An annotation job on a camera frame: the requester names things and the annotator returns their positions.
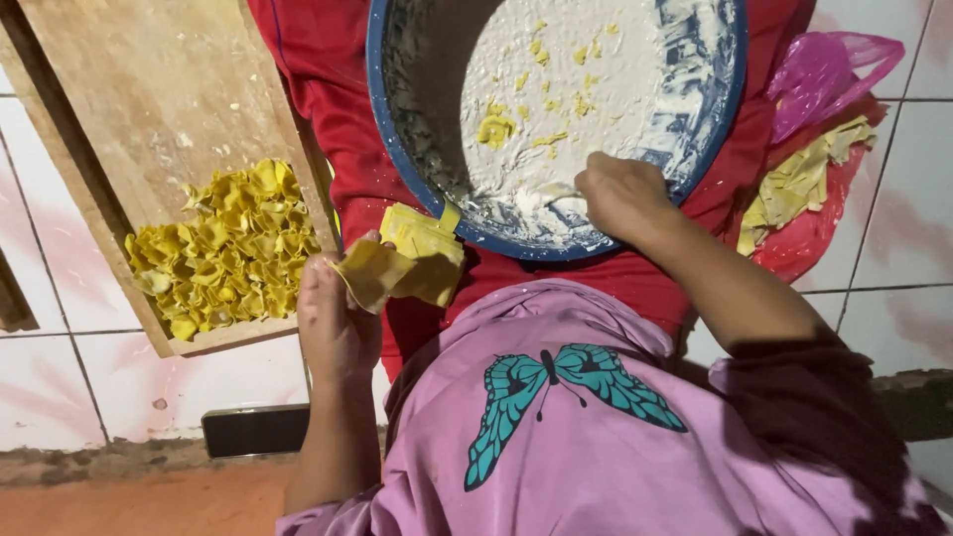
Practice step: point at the pink butterfly print garment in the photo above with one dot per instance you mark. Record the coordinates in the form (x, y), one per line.
(536, 447)

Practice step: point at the yellow dumpling wrapper sheet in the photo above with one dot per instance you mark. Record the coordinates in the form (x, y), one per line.
(372, 272)

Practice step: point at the pile of folded yellow dumplings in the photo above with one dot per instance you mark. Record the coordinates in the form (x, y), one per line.
(223, 249)

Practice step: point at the black rectangular box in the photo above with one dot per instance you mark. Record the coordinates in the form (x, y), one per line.
(255, 431)

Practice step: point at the blue round metal tray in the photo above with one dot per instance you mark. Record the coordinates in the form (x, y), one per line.
(402, 149)

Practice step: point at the wooden board tray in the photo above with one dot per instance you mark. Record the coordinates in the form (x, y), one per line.
(156, 89)

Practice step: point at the white filling paste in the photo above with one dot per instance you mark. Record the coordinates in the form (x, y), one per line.
(566, 89)

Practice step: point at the pink plastic bag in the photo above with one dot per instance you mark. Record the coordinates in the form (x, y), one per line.
(815, 78)

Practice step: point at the stack of yellow dough wrappers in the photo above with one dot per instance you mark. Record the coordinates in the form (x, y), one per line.
(428, 249)

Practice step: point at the dark wooden object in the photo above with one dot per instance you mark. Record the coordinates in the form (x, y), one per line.
(13, 298)

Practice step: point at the person's right fingers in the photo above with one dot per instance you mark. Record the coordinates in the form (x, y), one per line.
(593, 186)

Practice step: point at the red plastic bag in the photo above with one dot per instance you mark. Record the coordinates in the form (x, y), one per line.
(800, 234)

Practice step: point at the yellow dough crumbs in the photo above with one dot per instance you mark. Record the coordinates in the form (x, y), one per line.
(495, 128)

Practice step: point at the heap of yellow dough scraps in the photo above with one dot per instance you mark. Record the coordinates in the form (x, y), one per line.
(793, 182)

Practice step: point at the person's right hand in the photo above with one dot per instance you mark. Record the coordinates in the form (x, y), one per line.
(625, 197)

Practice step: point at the person's left hand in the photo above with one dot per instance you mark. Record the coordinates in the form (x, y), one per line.
(335, 331)

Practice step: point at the red trousers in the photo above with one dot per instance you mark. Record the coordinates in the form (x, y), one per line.
(327, 97)

